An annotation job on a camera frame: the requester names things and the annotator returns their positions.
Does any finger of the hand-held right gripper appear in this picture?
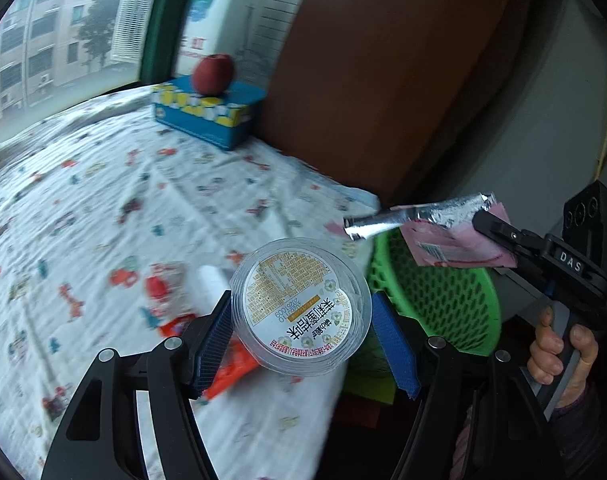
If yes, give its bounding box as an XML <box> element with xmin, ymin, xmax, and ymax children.
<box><xmin>472</xmin><ymin>209</ymin><xmax>554</xmax><ymax>286</ymax></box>

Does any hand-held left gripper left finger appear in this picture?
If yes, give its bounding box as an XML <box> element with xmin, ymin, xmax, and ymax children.
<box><xmin>41</xmin><ymin>290</ymin><xmax>234</xmax><ymax>480</ymax></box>

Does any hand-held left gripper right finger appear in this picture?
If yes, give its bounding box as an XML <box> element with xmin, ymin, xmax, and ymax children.
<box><xmin>371</xmin><ymin>292</ymin><xmax>567</xmax><ymax>480</ymax></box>

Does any pink foil snack wrapper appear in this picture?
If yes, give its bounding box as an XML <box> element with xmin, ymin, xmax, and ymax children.
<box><xmin>343</xmin><ymin>191</ymin><xmax>518</xmax><ymax>268</ymax></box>

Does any green mesh plastic basket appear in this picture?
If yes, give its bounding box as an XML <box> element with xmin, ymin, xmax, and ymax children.
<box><xmin>353</xmin><ymin>232</ymin><xmax>501</xmax><ymax>376</ymax></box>

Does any clear cup with printed label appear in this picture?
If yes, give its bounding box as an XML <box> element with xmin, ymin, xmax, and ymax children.
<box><xmin>230</xmin><ymin>237</ymin><xmax>373</xmax><ymax>378</ymax></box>

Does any person's right forearm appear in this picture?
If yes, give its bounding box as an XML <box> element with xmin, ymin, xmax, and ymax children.
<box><xmin>546</xmin><ymin>385</ymin><xmax>607</xmax><ymax>480</ymax></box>

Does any person's right hand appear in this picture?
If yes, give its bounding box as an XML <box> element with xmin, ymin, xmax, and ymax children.
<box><xmin>527</xmin><ymin>305</ymin><xmax>601</xmax><ymax>411</ymax></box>

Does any red orange snack wrapper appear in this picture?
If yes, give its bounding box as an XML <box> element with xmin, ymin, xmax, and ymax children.
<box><xmin>158</xmin><ymin>310</ymin><xmax>259</xmax><ymax>401</ymax></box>

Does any yellow-green foam mat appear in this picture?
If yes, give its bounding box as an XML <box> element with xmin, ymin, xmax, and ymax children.
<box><xmin>343</xmin><ymin>355</ymin><xmax>397</xmax><ymax>406</ymax></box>

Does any clear wrapper with red print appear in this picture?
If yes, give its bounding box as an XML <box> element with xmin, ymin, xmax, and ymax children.
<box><xmin>144</xmin><ymin>262</ymin><xmax>189</xmax><ymax>323</ymax></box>

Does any floral cloth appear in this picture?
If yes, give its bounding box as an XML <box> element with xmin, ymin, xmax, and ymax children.
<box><xmin>451</xmin><ymin>402</ymin><xmax>484</xmax><ymax>480</ymax></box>

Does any white printed blanket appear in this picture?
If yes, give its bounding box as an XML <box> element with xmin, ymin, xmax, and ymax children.
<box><xmin>0</xmin><ymin>85</ymin><xmax>381</xmax><ymax>480</ymax></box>

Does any brown wooden cabinet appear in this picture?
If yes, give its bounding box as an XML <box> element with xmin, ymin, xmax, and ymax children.
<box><xmin>258</xmin><ymin>0</ymin><xmax>539</xmax><ymax>206</ymax></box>

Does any blue patterned tissue box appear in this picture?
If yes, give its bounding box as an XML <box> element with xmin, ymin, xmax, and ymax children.
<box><xmin>151</xmin><ymin>74</ymin><xmax>268</xmax><ymax>152</ymax></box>

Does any red apple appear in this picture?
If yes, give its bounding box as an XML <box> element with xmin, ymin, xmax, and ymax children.
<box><xmin>192</xmin><ymin>53</ymin><xmax>235</xmax><ymax>96</ymax></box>

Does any beige apartment building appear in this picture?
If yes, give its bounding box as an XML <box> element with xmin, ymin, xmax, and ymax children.
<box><xmin>0</xmin><ymin>0</ymin><xmax>162</xmax><ymax>121</ymax></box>

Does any green window frame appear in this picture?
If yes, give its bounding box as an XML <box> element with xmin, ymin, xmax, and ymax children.
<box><xmin>0</xmin><ymin>0</ymin><xmax>314</xmax><ymax>91</ymax></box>

